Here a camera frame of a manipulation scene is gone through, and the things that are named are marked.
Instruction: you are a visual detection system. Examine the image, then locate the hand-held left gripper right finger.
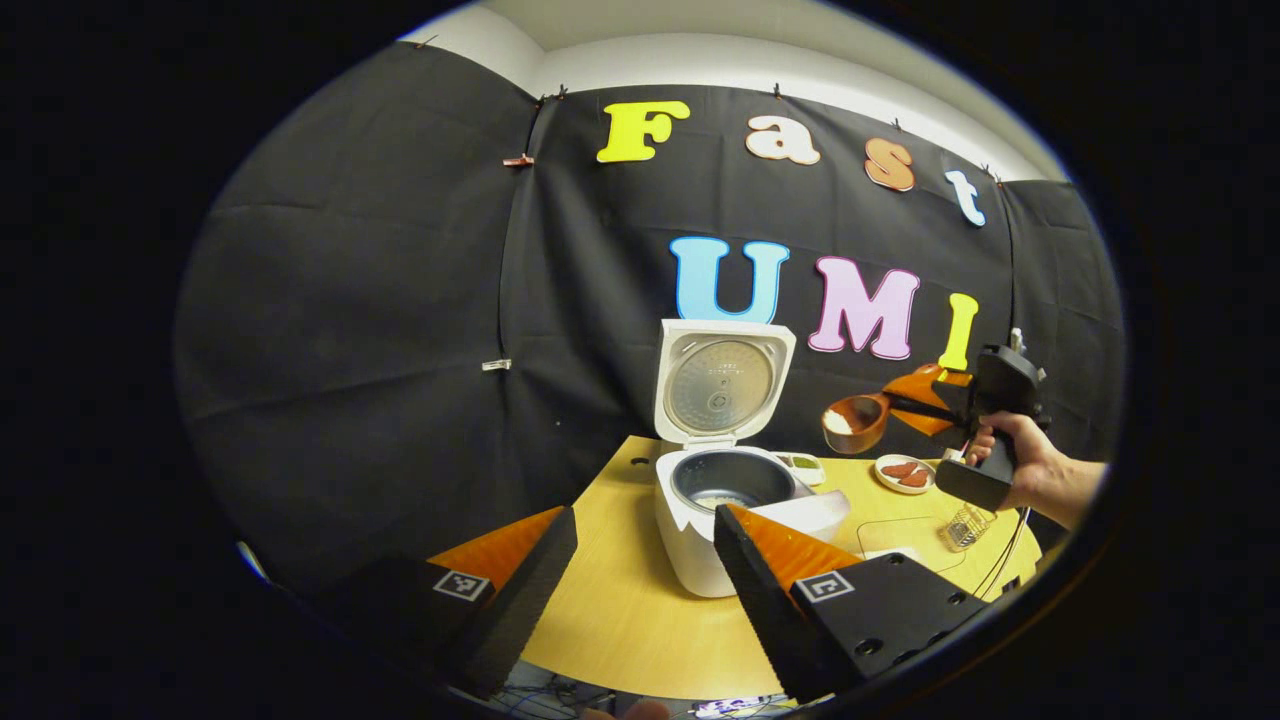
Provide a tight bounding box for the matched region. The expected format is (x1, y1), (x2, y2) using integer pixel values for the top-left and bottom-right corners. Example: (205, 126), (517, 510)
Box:
(713, 503), (1001, 704)

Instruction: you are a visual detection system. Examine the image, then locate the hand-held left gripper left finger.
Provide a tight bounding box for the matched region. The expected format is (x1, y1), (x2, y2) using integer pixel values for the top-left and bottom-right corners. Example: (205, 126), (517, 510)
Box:
(300, 506), (579, 701)

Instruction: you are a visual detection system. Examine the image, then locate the brown wooden spoon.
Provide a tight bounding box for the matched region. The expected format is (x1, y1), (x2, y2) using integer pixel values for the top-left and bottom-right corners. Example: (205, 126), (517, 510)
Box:
(822, 393), (961, 456)

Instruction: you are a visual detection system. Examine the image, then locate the white rice cooker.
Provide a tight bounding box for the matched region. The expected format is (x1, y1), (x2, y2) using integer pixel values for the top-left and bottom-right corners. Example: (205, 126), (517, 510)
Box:
(654, 319), (852, 599)

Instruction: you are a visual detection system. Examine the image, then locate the wire chopstick holder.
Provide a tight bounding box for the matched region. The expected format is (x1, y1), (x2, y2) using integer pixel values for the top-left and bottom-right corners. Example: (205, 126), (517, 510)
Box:
(942, 503), (993, 553)

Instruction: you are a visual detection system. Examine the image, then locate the round white plate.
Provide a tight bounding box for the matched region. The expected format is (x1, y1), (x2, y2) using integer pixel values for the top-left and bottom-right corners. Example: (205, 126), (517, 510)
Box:
(874, 454), (937, 495)

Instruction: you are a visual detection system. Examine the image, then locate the black backdrop cloth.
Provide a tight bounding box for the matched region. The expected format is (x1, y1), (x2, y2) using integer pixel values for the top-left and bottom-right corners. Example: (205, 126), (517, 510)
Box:
(175, 40), (1129, 601)

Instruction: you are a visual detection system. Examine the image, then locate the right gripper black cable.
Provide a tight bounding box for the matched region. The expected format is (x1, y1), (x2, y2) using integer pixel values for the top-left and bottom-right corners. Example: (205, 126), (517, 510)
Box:
(975, 505), (1031, 599)

